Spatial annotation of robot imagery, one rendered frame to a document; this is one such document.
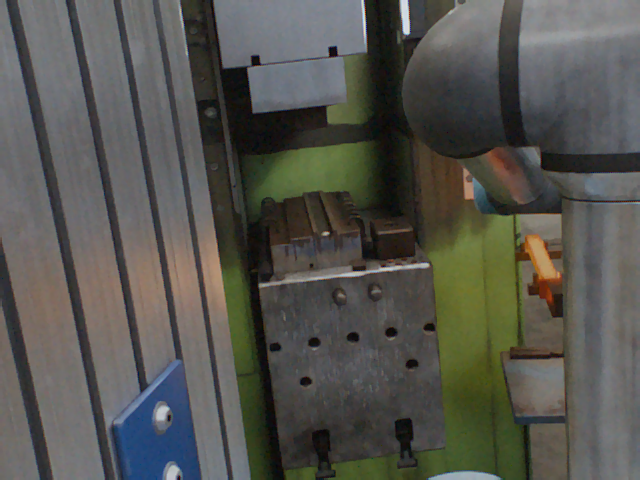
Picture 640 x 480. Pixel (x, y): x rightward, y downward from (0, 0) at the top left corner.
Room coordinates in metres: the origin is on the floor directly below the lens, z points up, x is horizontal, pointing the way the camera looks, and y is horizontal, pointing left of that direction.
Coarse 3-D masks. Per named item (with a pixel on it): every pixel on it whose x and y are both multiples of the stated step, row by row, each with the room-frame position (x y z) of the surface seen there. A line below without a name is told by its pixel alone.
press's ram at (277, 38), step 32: (224, 0) 1.71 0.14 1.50; (256, 0) 1.71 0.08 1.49; (288, 0) 1.72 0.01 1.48; (320, 0) 1.72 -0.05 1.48; (352, 0) 1.72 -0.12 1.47; (224, 32) 1.71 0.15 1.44; (256, 32) 1.71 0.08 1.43; (288, 32) 1.72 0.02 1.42; (320, 32) 1.72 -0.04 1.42; (352, 32) 1.72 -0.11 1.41; (224, 64) 1.71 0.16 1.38
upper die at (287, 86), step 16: (256, 64) 1.77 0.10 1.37; (288, 64) 1.72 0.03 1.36; (304, 64) 1.72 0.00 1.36; (320, 64) 1.72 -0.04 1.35; (336, 64) 1.72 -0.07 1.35; (256, 80) 1.71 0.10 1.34; (272, 80) 1.71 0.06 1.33; (288, 80) 1.72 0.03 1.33; (304, 80) 1.72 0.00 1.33; (320, 80) 1.72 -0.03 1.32; (336, 80) 1.72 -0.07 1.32; (256, 96) 1.71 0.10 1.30; (272, 96) 1.71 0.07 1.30; (288, 96) 1.72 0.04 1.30; (304, 96) 1.72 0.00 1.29; (320, 96) 1.72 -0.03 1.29; (336, 96) 1.72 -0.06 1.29; (256, 112) 1.71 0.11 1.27
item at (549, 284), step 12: (528, 240) 1.66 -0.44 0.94; (540, 240) 1.65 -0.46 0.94; (528, 252) 1.64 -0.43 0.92; (540, 252) 1.57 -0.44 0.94; (540, 264) 1.50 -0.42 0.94; (552, 264) 1.49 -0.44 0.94; (540, 276) 1.45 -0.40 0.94; (552, 276) 1.43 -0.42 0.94; (540, 288) 1.39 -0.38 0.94; (552, 288) 1.34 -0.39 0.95; (552, 300) 1.36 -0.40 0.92; (552, 312) 1.32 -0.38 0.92
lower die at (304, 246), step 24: (312, 192) 2.12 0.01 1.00; (336, 192) 2.12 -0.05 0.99; (288, 216) 1.92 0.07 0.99; (312, 216) 1.86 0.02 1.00; (336, 216) 1.86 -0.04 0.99; (288, 240) 1.74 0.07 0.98; (312, 240) 1.72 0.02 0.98; (336, 240) 1.72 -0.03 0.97; (360, 240) 1.72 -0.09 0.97; (288, 264) 1.71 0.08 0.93; (336, 264) 1.72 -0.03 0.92
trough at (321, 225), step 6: (318, 192) 2.12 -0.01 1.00; (312, 198) 2.11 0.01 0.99; (318, 198) 2.10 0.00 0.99; (312, 204) 2.04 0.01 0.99; (318, 204) 2.03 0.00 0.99; (312, 210) 1.98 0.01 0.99; (318, 210) 1.97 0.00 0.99; (324, 210) 1.94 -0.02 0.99; (318, 216) 1.91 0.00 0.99; (324, 216) 1.90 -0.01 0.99; (318, 222) 1.85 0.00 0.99; (324, 222) 1.84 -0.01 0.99; (318, 228) 1.80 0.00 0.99; (324, 228) 1.79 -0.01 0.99; (330, 228) 1.78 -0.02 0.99; (330, 234) 1.73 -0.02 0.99
